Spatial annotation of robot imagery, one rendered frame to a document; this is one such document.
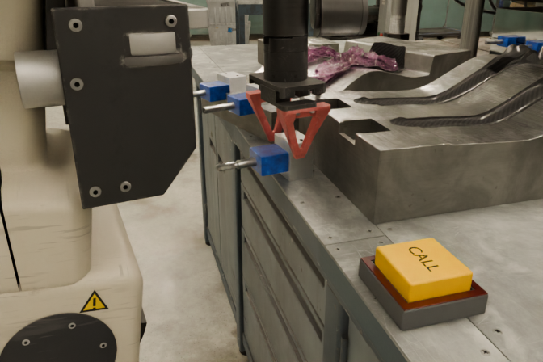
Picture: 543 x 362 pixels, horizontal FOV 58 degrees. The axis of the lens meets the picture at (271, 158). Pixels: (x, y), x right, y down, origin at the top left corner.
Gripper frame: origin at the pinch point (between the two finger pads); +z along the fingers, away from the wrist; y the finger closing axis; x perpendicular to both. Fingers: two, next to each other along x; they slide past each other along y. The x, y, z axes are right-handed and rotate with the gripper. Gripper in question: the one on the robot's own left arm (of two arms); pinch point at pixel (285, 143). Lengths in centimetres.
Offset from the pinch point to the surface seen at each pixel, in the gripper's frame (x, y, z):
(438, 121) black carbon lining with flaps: -17.5, -10.0, -3.4
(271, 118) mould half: -3.6, 12.1, 0.0
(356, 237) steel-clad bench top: 1.0, -18.7, 4.8
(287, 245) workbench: -6.1, 11.5, 24.0
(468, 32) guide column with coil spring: -92, 57, -3
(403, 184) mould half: -5.7, -17.7, 0.3
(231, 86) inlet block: -2.6, 27.2, -2.4
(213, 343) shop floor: -5, 59, 84
